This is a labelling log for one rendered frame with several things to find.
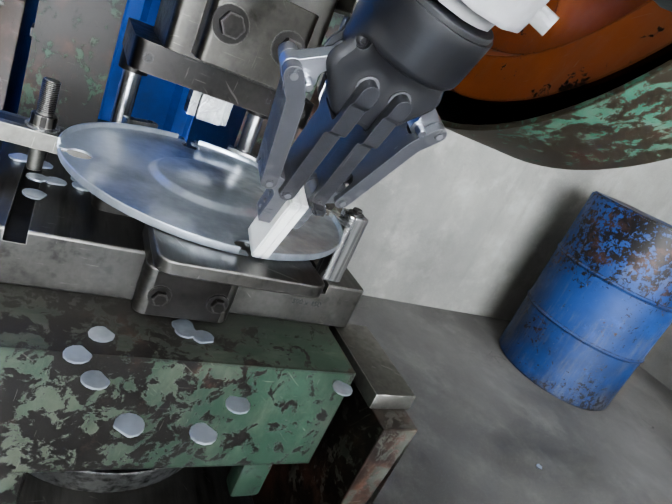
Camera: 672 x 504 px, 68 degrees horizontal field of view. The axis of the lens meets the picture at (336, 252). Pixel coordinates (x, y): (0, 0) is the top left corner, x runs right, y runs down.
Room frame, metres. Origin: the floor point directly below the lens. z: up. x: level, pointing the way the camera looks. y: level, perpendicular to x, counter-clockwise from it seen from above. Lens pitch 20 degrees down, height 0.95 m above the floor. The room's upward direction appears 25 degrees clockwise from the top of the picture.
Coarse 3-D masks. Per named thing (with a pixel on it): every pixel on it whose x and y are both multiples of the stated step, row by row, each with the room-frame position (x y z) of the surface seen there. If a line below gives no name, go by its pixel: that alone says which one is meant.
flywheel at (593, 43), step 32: (576, 0) 0.72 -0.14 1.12; (608, 0) 0.69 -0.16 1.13; (640, 0) 0.65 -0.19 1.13; (512, 32) 0.79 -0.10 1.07; (576, 32) 0.70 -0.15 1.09; (608, 32) 0.62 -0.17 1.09; (640, 32) 0.59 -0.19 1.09; (480, 64) 0.76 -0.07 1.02; (512, 64) 0.71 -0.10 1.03; (544, 64) 0.67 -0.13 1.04; (576, 64) 0.63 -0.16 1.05; (608, 64) 0.60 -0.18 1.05; (640, 64) 0.58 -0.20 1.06; (480, 96) 0.74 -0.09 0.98; (512, 96) 0.69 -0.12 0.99; (544, 96) 0.65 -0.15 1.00; (576, 96) 0.64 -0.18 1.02
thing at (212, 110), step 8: (192, 96) 0.57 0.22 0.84; (200, 96) 0.58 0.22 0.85; (208, 96) 0.57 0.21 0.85; (192, 104) 0.57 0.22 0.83; (200, 104) 0.57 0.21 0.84; (208, 104) 0.57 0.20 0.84; (216, 104) 0.58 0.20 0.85; (224, 104) 0.58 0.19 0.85; (232, 104) 0.60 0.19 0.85; (192, 112) 0.57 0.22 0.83; (200, 112) 0.57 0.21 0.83; (208, 112) 0.58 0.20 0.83; (216, 112) 0.58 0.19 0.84; (224, 112) 0.59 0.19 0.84; (208, 120) 0.58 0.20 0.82; (216, 120) 0.58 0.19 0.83; (224, 120) 0.59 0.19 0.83
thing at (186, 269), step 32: (160, 256) 0.32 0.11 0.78; (192, 256) 0.33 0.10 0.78; (224, 256) 0.36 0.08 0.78; (160, 288) 0.43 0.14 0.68; (192, 288) 0.45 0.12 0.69; (224, 288) 0.47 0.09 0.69; (256, 288) 0.35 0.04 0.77; (288, 288) 0.37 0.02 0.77; (320, 288) 0.38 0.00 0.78; (224, 320) 0.48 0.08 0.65
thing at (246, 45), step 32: (192, 0) 0.49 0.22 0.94; (224, 0) 0.48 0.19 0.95; (256, 0) 0.49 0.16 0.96; (288, 0) 0.54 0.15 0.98; (320, 0) 0.56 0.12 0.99; (160, 32) 0.53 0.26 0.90; (192, 32) 0.50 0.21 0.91; (224, 32) 0.47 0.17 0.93; (256, 32) 0.50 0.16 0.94; (288, 32) 0.51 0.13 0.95; (320, 32) 0.56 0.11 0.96; (224, 64) 0.49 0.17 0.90; (256, 64) 0.51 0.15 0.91
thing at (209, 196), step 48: (96, 144) 0.46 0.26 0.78; (144, 144) 0.52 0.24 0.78; (192, 144) 0.61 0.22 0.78; (96, 192) 0.35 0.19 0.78; (144, 192) 0.40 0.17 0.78; (192, 192) 0.44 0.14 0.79; (240, 192) 0.49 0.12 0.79; (192, 240) 0.35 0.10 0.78; (240, 240) 0.40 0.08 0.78; (288, 240) 0.44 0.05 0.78; (336, 240) 0.50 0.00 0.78
